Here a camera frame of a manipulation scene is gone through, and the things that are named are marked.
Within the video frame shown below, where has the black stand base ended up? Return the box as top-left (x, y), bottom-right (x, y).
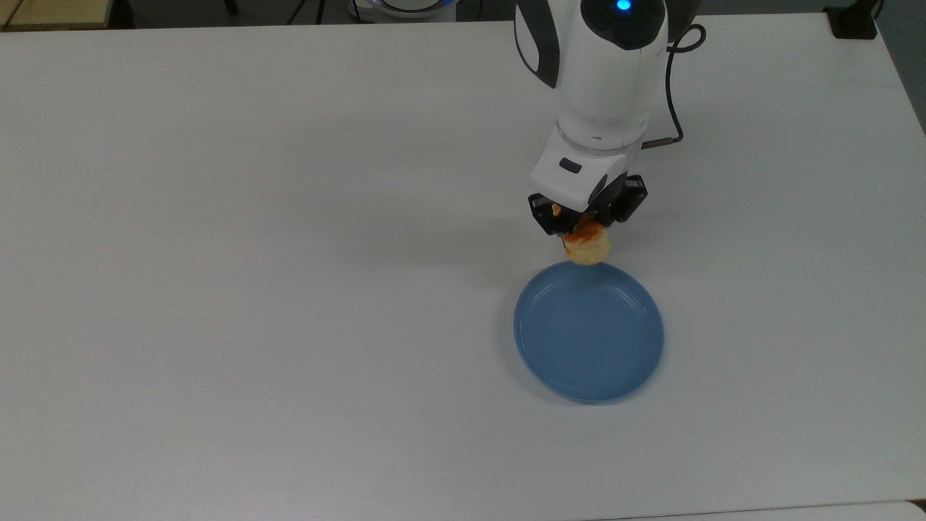
top-left (827, 4), bottom-right (881, 41)

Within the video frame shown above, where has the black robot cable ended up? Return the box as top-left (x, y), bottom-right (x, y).
top-left (640, 24), bottom-right (708, 151)

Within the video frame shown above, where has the light wooden board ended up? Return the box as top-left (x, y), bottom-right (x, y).
top-left (0, 0), bottom-right (114, 32)

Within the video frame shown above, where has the blue round plate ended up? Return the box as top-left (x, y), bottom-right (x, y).
top-left (513, 260), bottom-right (666, 404)

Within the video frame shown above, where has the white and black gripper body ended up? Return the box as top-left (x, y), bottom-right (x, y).
top-left (529, 124), bottom-right (644, 214)

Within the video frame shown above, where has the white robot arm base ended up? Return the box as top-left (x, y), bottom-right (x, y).
top-left (352, 0), bottom-right (459, 20)

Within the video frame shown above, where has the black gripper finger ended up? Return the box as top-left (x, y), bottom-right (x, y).
top-left (527, 192), bottom-right (579, 238)
top-left (596, 174), bottom-right (649, 226)

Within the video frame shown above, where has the bread with orange topping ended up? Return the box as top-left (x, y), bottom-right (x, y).
top-left (562, 220), bottom-right (613, 267)

